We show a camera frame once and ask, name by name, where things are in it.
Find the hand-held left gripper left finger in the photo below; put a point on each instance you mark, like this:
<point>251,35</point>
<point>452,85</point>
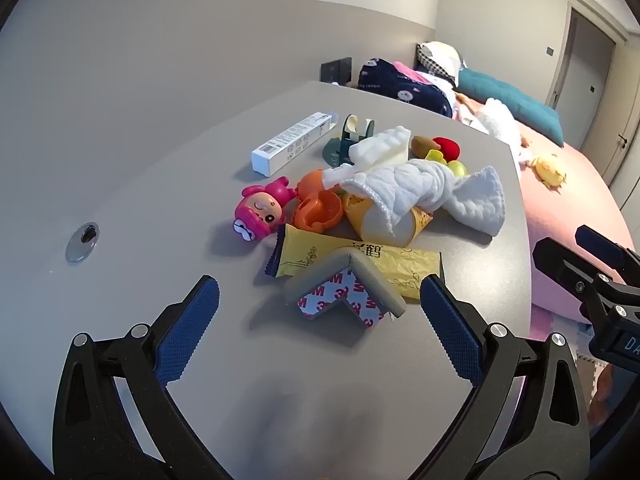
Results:
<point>190,325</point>

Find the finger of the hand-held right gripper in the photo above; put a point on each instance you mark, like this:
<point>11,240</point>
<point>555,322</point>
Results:
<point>600,247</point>
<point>560,262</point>

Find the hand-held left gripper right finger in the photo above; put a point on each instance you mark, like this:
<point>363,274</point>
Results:
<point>450,330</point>

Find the red plush toy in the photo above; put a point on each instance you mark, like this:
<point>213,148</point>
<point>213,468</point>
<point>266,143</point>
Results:
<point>447,147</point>

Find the orange seahorse toy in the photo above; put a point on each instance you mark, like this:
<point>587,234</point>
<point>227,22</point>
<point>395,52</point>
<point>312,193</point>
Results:
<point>312,215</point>

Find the pink bed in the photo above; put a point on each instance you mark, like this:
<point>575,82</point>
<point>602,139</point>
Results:
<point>575,210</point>

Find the yellow duck plush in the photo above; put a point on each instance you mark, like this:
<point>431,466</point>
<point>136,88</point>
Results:
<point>547,170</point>

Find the white quilted cloth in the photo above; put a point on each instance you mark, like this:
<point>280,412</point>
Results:
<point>465,200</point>

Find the grey foam corner guard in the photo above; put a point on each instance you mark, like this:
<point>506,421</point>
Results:
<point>345,260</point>

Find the yellow paper cup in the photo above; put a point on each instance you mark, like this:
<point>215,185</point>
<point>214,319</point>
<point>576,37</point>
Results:
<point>380,222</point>

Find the yellow snack wrapper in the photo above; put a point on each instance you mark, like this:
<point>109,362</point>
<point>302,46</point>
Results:
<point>300,255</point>

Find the pink doll toy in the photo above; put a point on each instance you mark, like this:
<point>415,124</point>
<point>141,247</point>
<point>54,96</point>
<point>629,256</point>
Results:
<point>255,210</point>

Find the metal table grommet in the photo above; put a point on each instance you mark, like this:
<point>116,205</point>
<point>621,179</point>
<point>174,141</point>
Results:
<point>82,242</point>

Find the white door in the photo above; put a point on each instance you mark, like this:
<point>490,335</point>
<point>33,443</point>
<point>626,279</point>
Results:
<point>627,110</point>

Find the yellow green plastic balls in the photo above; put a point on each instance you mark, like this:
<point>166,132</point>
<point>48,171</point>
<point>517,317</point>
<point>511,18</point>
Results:
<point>456,167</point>

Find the white plush toy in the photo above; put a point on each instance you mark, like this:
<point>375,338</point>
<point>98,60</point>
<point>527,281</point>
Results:
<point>500,120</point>

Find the teal pillow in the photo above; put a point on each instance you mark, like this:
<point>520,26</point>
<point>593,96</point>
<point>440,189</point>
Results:
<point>505,95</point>

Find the light pink garment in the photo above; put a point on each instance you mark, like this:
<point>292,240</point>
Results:
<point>470,110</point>

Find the dark door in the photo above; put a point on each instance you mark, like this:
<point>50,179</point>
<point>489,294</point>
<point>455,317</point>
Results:
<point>585,60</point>

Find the white sponge brush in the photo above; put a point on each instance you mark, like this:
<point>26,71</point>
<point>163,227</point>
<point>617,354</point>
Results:
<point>380,147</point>

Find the white printed carton box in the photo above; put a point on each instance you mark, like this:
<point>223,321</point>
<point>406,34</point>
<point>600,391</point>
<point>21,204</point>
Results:
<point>290,142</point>

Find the teal cream plastic holder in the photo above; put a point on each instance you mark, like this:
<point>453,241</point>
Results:
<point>335,150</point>

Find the checkered pillow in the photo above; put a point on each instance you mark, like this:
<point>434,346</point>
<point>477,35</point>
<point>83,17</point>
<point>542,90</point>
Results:
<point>440,57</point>

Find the navy printed blanket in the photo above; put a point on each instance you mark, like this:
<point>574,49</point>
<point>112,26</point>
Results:
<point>400,82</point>

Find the pink cloth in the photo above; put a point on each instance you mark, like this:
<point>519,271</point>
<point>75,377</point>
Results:
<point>407,71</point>

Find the dark wall socket panel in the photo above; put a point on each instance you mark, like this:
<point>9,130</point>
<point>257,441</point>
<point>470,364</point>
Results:
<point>335,70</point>

